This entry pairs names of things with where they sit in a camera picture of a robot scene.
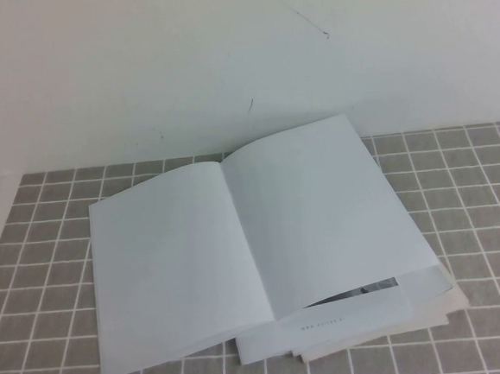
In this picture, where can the off-white paper booklet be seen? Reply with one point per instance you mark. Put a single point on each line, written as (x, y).
(425, 318)

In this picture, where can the beige paper booklet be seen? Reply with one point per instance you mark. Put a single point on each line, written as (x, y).
(458, 298)

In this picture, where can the white booklet with web address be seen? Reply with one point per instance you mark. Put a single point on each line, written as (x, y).
(331, 334)

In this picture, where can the grey white-checked tablecloth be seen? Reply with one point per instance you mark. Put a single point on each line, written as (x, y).
(473, 221)

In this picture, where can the white manual book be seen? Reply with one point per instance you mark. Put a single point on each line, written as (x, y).
(237, 240)

